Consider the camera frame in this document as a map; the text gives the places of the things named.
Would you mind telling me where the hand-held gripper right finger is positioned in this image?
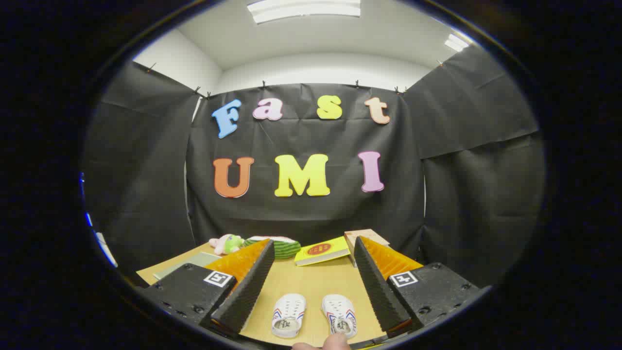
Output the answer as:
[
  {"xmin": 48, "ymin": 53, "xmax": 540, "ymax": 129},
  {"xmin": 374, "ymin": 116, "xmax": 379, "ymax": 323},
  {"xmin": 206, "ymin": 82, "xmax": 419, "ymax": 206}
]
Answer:
[{"xmin": 353, "ymin": 236, "xmax": 482, "ymax": 339}]

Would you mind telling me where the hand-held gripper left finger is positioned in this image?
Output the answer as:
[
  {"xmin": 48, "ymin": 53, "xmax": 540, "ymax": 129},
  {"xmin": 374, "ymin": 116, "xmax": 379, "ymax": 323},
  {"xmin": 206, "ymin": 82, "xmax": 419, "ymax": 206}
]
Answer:
[{"xmin": 141, "ymin": 238, "xmax": 276, "ymax": 339}]

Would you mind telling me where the white canvas shoe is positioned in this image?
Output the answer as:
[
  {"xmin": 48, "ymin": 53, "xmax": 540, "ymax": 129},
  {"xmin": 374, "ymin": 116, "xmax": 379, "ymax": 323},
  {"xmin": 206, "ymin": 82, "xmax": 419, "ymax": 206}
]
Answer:
[
  {"xmin": 271, "ymin": 293, "xmax": 307, "ymax": 339},
  {"xmin": 321, "ymin": 294, "xmax": 358, "ymax": 339}
]

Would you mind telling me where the green fabric storage box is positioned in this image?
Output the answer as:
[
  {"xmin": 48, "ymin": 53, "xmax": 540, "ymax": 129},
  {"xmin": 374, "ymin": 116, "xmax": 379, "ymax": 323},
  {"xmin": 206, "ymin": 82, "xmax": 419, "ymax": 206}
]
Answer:
[{"xmin": 153, "ymin": 251, "xmax": 223, "ymax": 281}]

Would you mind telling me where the pink and green plush toy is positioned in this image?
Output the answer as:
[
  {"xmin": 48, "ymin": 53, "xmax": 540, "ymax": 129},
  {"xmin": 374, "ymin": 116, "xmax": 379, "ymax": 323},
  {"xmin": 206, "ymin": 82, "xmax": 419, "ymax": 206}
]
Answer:
[{"xmin": 209, "ymin": 234, "xmax": 245, "ymax": 256}]

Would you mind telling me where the watermelon slice plush toy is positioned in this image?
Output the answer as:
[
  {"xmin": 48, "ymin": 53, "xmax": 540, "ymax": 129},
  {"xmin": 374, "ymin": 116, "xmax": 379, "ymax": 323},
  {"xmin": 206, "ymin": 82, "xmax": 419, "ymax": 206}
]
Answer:
[{"xmin": 243, "ymin": 236, "xmax": 302, "ymax": 260}]

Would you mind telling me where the beige cover book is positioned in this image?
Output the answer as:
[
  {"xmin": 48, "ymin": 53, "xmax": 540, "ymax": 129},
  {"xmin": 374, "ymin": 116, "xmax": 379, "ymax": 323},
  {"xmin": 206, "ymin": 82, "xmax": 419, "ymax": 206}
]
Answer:
[{"xmin": 344, "ymin": 228, "xmax": 390, "ymax": 268}]

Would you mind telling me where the yellow book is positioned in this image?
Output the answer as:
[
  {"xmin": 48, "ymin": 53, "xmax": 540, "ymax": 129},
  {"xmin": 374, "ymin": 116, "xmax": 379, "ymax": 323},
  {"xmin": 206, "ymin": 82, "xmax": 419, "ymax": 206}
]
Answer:
[{"xmin": 294, "ymin": 236, "xmax": 351, "ymax": 267}]

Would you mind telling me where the small ceiling light panel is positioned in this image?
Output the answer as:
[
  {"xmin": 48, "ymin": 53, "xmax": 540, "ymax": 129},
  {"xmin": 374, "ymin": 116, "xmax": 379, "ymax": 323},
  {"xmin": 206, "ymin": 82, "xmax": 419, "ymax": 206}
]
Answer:
[{"xmin": 443, "ymin": 33, "xmax": 471, "ymax": 53}]

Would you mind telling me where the long ceiling light panel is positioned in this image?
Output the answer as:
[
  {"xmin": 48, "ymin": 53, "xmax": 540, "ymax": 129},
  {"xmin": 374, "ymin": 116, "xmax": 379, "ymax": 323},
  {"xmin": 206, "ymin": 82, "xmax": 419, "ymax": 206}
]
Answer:
[{"xmin": 246, "ymin": 0, "xmax": 362, "ymax": 25}]

